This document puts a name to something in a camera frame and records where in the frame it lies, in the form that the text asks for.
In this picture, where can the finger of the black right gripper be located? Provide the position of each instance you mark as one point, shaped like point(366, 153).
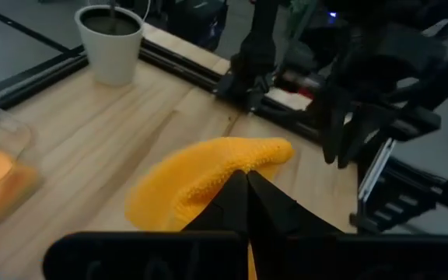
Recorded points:
point(353, 136)
point(332, 128)

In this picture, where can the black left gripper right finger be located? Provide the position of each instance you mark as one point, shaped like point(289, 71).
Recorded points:
point(276, 219)

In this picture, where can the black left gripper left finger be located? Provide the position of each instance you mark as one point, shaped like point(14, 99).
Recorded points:
point(228, 212)

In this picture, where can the yellow-orange microfiber towel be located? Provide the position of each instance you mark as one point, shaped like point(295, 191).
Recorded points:
point(193, 179)

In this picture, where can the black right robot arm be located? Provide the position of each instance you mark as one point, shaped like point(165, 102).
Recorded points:
point(255, 50)

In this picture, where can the white plant pot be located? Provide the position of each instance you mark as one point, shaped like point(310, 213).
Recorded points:
point(111, 58)

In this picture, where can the clear plastic bin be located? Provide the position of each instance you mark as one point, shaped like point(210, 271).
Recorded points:
point(10, 132)

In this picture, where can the silver aluminium rail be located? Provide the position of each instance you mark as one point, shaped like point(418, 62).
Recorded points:
point(375, 171)

